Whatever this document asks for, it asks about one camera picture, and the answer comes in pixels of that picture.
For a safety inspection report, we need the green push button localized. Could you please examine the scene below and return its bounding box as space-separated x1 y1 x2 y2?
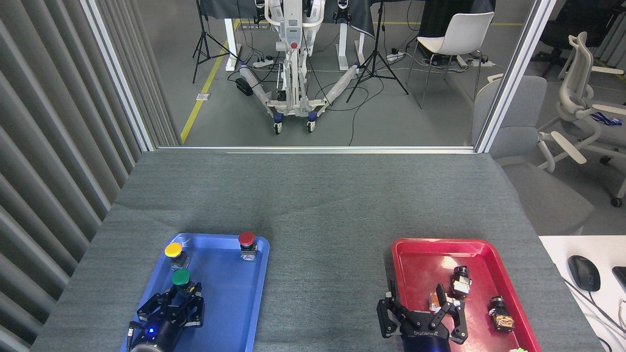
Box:
171 268 197 296

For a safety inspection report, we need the silver frame post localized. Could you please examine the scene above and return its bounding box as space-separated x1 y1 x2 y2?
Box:
81 0 158 152
474 0 558 154

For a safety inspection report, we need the black draped table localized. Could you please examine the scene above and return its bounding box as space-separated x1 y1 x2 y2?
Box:
201 0 380 72

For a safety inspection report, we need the blue lanyard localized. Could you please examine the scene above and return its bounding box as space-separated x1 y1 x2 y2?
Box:
589 112 623 127

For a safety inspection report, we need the black switch with amber base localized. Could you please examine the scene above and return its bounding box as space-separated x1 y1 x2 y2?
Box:
489 295 515 333

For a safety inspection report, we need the black tripod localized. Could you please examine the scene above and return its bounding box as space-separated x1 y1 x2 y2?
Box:
192 0 240 84
346 0 409 103

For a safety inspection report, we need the white office chair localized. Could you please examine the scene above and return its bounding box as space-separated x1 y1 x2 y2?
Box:
537 32 626 208

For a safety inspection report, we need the black silver selector switch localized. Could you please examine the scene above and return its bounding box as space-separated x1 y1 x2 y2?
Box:
450 266 472 300

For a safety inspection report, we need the white and orange switch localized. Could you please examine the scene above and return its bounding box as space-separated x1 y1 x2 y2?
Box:
429 292 465 314

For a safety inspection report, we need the yellow push button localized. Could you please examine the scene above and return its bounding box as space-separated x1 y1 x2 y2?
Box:
164 242 191 271

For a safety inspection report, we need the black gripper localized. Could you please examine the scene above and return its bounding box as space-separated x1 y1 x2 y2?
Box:
130 283 205 352
377 280 469 352

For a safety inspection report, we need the black computer mouse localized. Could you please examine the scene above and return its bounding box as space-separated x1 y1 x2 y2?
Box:
568 255 601 292

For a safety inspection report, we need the blue plastic tray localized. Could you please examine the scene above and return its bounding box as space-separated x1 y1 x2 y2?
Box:
120 233 270 352

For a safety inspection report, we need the silver frame rail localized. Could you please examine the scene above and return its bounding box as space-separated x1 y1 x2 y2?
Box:
156 145 477 155

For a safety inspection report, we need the white wheeled stand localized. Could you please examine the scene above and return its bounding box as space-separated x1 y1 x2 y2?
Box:
238 0 362 135

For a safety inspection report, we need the red push button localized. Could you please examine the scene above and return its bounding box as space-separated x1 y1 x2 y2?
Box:
238 231 258 262

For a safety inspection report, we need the black office chair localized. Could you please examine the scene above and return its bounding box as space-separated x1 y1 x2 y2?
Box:
531 0 622 64

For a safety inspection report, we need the white desk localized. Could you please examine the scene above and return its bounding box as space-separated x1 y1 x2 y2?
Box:
538 236 626 352

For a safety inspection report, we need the grey upholstered chair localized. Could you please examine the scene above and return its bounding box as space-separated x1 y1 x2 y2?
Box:
471 75 595 236

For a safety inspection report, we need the white plastic chair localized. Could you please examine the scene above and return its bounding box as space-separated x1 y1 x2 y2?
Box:
407 12 495 109

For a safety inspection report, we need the red plastic tray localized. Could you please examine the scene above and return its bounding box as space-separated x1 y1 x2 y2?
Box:
391 238 542 352

